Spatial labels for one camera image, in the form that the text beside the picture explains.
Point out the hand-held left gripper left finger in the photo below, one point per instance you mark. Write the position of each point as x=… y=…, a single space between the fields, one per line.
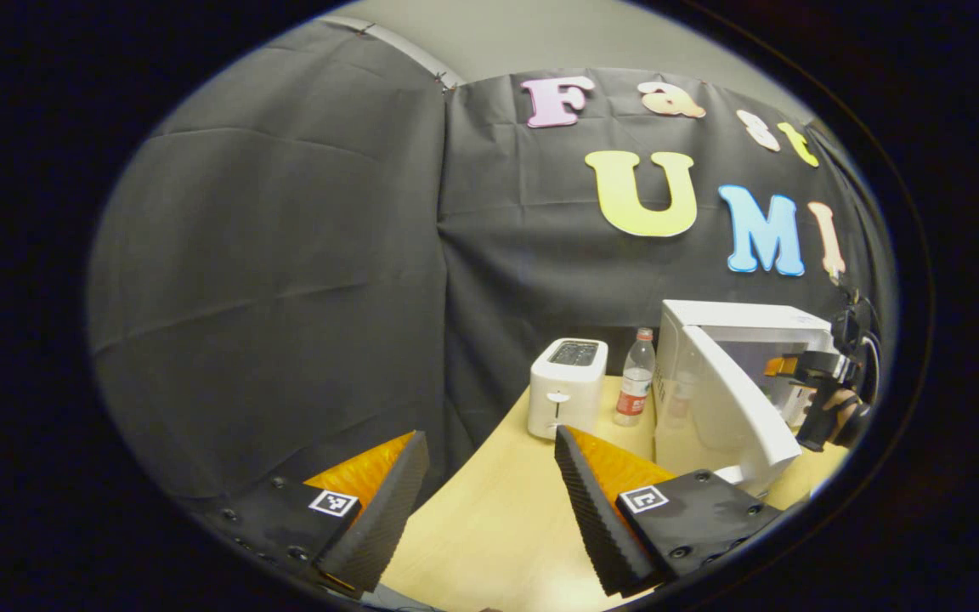
x=387 y=518

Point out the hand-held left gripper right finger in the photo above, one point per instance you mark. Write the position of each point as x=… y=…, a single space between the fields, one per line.
x=596 y=518

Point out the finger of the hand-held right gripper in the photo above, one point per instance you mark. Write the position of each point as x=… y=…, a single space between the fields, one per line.
x=780 y=366

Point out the white microwave oven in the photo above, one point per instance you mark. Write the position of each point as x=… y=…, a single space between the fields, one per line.
x=736 y=416

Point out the white toaster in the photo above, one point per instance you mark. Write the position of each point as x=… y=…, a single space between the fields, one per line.
x=566 y=399

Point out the clear bottle with red label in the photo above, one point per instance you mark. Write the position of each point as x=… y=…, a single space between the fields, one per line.
x=634 y=391

